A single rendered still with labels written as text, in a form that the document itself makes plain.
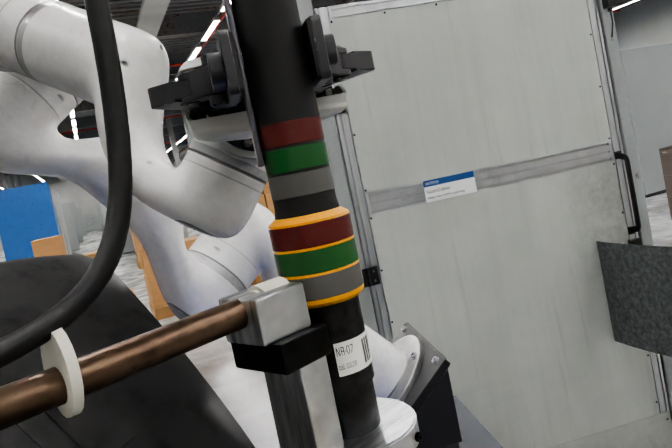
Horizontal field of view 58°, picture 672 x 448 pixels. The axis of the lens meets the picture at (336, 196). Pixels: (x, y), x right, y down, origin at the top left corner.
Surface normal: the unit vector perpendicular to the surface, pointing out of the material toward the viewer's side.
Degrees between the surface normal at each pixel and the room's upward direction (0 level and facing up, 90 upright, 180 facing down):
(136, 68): 96
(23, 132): 96
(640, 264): 90
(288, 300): 90
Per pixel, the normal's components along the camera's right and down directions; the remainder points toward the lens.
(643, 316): -0.91, 0.21
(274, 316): 0.70, -0.11
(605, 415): 0.18, 0.01
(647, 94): 0.38, -0.03
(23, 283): 0.36, -0.87
